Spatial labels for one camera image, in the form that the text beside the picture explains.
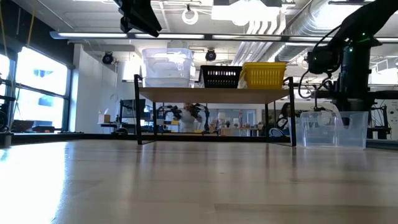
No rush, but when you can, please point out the silver ventilation duct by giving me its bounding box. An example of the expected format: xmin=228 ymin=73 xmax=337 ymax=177
xmin=273 ymin=0 xmax=343 ymax=63

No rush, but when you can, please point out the black aluminium table frame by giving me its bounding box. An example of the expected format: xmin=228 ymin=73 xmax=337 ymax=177
xmin=0 ymin=132 xmax=398 ymax=150

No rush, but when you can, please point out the black computer monitor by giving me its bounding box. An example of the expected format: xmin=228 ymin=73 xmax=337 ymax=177
xmin=119 ymin=98 xmax=147 ymax=125

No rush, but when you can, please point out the black plastic basket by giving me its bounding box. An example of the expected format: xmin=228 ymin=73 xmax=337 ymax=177
xmin=198 ymin=65 xmax=244 ymax=69
xmin=199 ymin=65 xmax=244 ymax=72
xmin=200 ymin=67 xmax=243 ymax=89

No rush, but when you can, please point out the wooden shelf with black legs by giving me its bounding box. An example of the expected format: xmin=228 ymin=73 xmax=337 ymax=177
xmin=133 ymin=73 xmax=297 ymax=147

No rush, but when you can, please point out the yellow cable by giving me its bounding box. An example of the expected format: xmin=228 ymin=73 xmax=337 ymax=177
xmin=26 ymin=7 xmax=35 ymax=48

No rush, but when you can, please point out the large glass window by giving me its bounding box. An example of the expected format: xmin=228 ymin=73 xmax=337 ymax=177
xmin=0 ymin=46 xmax=73 ymax=133

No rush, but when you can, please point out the long ceiling light strip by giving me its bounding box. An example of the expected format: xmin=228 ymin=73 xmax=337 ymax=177
xmin=49 ymin=30 xmax=398 ymax=43

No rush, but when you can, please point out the yellow plastic basket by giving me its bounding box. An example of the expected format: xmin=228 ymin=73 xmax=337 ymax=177
xmin=242 ymin=62 xmax=288 ymax=67
xmin=242 ymin=63 xmax=287 ymax=69
xmin=241 ymin=65 xmax=287 ymax=90

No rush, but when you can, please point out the white hanging ring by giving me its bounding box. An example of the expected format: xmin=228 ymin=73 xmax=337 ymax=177
xmin=182 ymin=4 xmax=200 ymax=26

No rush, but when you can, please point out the white ceiling panel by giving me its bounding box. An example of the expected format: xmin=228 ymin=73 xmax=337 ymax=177
xmin=211 ymin=0 xmax=282 ymax=22

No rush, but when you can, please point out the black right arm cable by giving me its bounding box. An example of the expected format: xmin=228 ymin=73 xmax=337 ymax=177
xmin=297 ymin=24 xmax=341 ymax=100

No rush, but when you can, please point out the person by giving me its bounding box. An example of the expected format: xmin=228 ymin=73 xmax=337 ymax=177
xmin=275 ymin=102 xmax=293 ymax=138
xmin=180 ymin=104 xmax=200 ymax=133

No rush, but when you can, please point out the clear plastic basket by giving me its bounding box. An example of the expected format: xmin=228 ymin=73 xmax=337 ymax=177
xmin=142 ymin=47 xmax=194 ymax=79
xmin=295 ymin=111 xmax=370 ymax=149
xmin=142 ymin=54 xmax=196 ymax=88

